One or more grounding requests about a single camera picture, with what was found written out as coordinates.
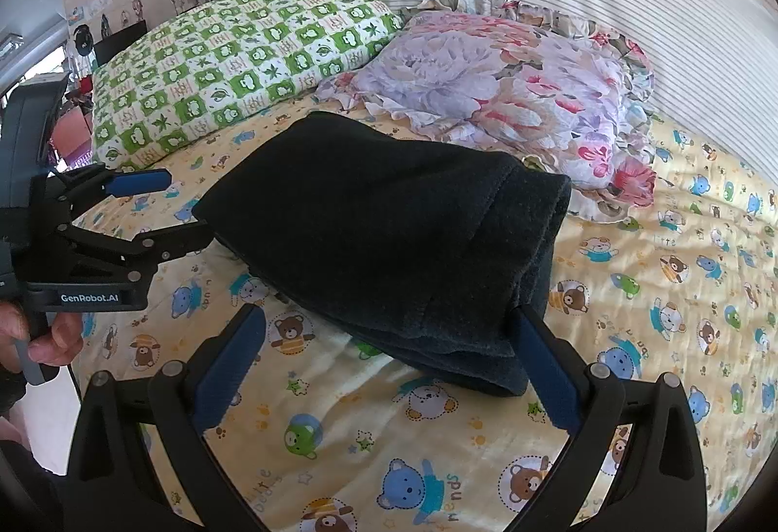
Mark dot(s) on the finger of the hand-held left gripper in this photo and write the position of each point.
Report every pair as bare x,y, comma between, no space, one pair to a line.
143,182
176,243

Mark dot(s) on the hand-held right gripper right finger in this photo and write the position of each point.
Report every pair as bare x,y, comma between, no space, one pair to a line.
547,371

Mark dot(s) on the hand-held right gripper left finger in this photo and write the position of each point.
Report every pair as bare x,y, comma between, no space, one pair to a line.
225,365

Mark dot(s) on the black pants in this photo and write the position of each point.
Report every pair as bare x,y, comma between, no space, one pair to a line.
377,216

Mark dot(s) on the person's left forearm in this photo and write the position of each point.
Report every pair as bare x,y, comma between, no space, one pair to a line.
30,483

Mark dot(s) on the person's left hand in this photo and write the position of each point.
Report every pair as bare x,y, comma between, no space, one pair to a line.
58,340

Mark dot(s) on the pink purple box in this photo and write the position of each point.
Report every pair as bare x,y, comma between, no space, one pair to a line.
73,140

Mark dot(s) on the bright window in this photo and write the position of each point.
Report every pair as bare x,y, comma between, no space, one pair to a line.
42,64

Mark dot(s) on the black monitor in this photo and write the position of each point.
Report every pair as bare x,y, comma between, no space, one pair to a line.
121,42

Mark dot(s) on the green checkered pillow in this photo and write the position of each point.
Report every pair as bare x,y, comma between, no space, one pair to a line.
243,58

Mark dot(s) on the yellow bear print bed sheet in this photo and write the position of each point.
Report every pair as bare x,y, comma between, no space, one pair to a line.
364,447

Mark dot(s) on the floral ruffled pillow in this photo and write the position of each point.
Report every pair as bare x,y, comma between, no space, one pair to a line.
486,82

